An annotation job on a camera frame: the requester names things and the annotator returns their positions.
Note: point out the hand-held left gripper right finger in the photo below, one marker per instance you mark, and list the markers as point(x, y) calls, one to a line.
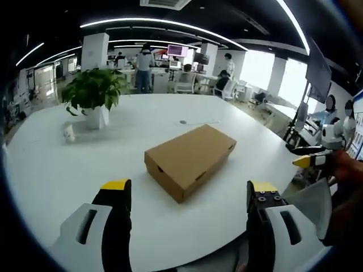
point(272, 249)

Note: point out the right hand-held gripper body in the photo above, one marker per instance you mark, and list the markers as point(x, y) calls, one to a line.
point(332, 134)

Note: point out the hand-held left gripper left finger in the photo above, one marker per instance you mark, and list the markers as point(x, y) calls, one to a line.
point(85, 249)

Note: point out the brown cardboard shoe box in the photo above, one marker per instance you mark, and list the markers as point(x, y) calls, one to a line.
point(187, 153)

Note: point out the person's right hand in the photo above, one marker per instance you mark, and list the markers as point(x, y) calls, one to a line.
point(347, 165)

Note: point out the black stand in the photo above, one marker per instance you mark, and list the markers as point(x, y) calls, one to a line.
point(293, 130)

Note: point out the grey cloth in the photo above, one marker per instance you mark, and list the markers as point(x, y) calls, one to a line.
point(312, 204)

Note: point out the person's grey clothing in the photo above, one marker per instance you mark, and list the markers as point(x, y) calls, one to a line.
point(215, 259)

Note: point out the large black screen on stand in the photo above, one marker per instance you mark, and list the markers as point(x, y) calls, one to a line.
point(319, 76)

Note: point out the white office chair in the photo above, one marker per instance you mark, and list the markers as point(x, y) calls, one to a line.
point(184, 83)
point(228, 90)

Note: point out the ceiling light strip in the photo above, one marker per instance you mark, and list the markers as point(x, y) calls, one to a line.
point(147, 42)
point(29, 54)
point(158, 22)
point(295, 25)

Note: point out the white paper cup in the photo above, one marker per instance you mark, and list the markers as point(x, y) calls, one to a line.
point(69, 133)

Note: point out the green potted plant white pot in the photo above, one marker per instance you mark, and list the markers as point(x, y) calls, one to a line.
point(95, 90)

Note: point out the pink lit monitor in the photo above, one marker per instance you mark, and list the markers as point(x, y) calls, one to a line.
point(177, 51)

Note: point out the ceiling air vent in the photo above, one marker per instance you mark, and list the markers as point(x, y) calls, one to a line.
point(164, 4)

